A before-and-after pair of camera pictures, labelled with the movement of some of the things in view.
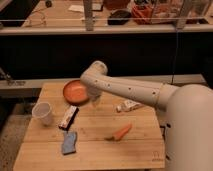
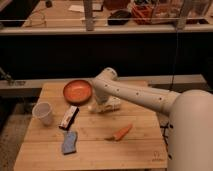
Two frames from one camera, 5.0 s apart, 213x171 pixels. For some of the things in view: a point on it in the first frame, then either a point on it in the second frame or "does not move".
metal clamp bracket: [10, 81] does not move
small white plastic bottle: [129, 105] → [111, 104]
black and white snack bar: [68, 117] does not move
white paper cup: [42, 110] does not move
